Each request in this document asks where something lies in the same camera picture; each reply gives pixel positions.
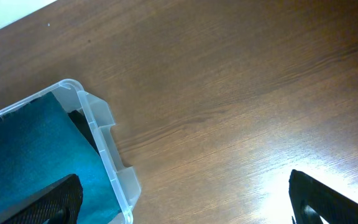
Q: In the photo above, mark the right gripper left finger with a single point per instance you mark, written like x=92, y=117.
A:
x=58, y=203

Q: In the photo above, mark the dark blue jeans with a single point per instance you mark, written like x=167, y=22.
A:
x=39, y=145

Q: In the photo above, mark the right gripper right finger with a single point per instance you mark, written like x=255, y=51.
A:
x=313, y=202

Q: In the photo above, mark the clear plastic storage bin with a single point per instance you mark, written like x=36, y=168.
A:
x=72, y=96

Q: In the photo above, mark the black cloth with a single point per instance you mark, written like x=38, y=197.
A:
x=81, y=123

